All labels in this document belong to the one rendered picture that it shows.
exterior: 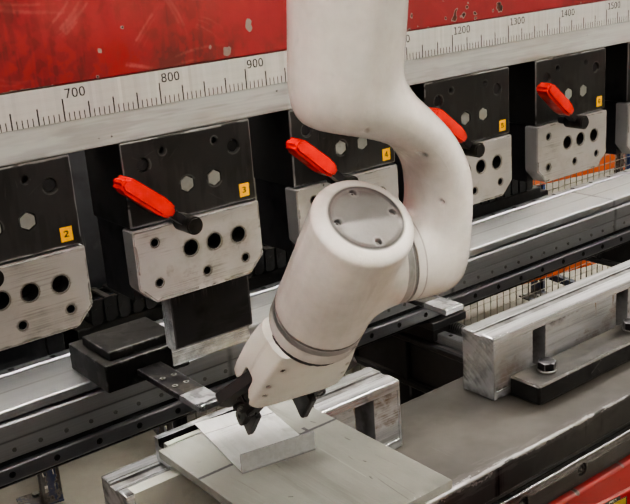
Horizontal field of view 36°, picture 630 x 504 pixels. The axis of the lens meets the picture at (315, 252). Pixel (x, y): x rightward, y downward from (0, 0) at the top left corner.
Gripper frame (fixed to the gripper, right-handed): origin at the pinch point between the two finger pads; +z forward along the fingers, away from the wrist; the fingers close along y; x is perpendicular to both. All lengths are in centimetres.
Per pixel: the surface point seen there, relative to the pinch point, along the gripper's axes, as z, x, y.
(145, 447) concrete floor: 206, -81, -39
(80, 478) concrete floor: 202, -76, -16
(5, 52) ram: -25.0, -28.4, 19.6
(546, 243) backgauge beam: 41, -31, -79
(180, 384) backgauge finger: 19.2, -13.9, 2.2
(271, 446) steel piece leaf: 3.3, 2.8, 0.9
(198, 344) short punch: 5.7, -11.8, 3.0
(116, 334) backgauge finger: 25.6, -26.2, 5.7
